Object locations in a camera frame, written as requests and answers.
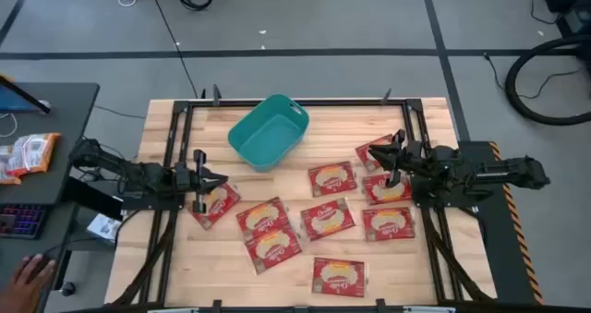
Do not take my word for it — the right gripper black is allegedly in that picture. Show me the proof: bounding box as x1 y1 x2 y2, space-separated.
368 128 428 188

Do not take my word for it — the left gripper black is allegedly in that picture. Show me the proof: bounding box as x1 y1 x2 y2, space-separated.
173 149 229 214

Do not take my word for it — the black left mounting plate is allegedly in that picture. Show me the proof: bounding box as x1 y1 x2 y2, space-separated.
120 190 186 211

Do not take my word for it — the black mounting plate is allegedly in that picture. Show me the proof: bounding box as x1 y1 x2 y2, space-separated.
120 190 186 211
410 172 495 209

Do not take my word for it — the teal plastic basket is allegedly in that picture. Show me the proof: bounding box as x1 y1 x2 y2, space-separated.
227 93 310 174

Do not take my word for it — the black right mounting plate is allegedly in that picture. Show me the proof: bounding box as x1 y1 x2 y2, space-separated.
410 172 495 209

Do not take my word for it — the white printed box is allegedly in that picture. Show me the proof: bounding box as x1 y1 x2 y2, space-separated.
86 212 122 246

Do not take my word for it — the black platform hazard stripe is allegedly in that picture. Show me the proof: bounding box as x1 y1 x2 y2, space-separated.
454 140 545 306

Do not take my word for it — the black desk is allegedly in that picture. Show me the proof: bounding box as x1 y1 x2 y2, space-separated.
0 81 101 313

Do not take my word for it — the orange snack bag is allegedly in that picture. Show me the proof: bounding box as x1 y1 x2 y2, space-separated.
0 144 22 186
6 132 61 178

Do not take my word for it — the backlit black keyboard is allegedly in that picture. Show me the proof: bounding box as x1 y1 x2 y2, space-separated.
0 204 47 240

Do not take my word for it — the computer monitor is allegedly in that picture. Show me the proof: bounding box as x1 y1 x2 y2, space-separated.
0 74 52 115

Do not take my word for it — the person's hand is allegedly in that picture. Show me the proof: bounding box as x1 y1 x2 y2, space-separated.
0 253 56 313

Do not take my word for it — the black cable bundle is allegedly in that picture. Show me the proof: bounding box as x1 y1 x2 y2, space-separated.
113 210 179 306
422 208 491 303

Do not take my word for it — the black aluminium table frame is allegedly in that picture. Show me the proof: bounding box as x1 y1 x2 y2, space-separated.
110 98 498 313

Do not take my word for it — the thin black floor cable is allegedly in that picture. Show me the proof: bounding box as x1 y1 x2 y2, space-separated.
482 52 586 101

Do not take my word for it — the long black floor cable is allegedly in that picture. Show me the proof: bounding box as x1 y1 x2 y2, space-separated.
147 0 199 100

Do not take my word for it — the thick black hose ring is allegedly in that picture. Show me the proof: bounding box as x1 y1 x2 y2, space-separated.
504 34 591 126

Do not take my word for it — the white desk cable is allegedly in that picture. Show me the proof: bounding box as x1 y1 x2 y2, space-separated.
0 113 18 138

